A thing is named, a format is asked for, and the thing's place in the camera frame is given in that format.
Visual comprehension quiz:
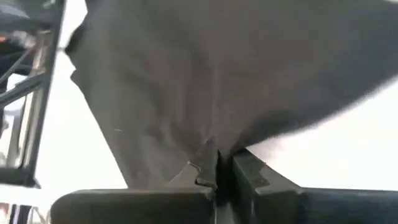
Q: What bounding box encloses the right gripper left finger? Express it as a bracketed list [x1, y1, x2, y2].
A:
[49, 138, 218, 224]

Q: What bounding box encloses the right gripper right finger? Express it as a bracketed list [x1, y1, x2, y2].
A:
[231, 148, 398, 224]

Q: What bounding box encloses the black garment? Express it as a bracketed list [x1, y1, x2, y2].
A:
[64, 0, 398, 189]

